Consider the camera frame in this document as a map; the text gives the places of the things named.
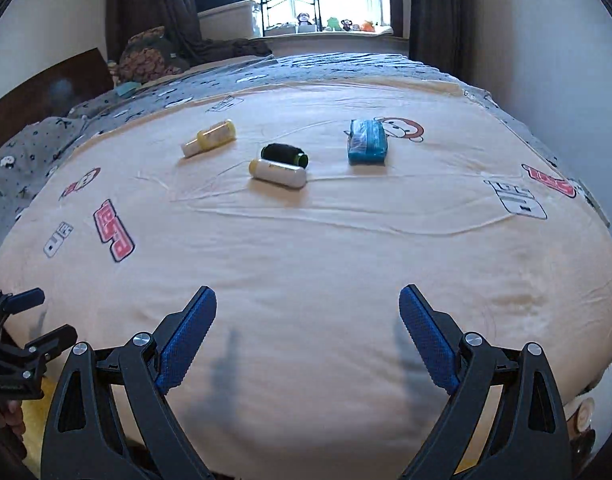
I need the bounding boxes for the white cylinder bottle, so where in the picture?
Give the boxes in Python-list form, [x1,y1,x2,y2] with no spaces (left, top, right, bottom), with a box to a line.
[248,158,307,190]

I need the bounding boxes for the black thread spool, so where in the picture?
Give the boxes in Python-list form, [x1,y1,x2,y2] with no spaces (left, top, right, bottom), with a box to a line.
[260,143,309,169]

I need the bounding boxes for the small yellow lotion bottle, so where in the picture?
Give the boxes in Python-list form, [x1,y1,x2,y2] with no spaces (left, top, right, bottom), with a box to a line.
[181,119,236,158]

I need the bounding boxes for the blue tissue pack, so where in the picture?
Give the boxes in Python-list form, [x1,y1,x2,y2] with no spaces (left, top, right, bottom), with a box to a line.
[347,119,388,165]

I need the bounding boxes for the person's left hand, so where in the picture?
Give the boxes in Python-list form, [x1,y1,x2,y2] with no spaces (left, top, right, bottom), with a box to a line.
[0,400,26,441]

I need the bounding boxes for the beige cartoon print blanket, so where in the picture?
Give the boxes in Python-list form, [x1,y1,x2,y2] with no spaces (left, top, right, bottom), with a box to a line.
[0,79,612,479]

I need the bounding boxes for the dark wooden headboard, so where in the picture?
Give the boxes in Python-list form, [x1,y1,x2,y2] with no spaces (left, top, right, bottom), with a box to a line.
[0,48,113,148]

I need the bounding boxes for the teal small pillow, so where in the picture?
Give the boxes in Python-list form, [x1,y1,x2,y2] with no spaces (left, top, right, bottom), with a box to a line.
[114,81,141,98]

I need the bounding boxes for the brown patterned cushion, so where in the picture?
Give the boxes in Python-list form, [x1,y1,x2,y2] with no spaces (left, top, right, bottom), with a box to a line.
[117,26,190,84]

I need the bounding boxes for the left dark curtain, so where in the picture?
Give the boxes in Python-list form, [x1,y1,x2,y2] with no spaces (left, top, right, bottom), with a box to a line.
[105,0,271,66]

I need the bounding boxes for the dark curtain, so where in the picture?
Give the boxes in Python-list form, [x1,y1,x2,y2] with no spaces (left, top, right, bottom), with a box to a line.
[105,0,271,66]
[390,0,475,80]

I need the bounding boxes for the white storage box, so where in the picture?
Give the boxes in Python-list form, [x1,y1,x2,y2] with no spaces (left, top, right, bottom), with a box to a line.
[198,0,260,40]

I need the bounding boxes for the small toys on windowsill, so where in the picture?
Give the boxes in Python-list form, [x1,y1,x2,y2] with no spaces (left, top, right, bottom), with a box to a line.
[264,12,378,36]

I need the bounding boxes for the right dark curtain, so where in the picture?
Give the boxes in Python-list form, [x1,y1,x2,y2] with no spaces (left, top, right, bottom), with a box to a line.
[390,0,475,80]

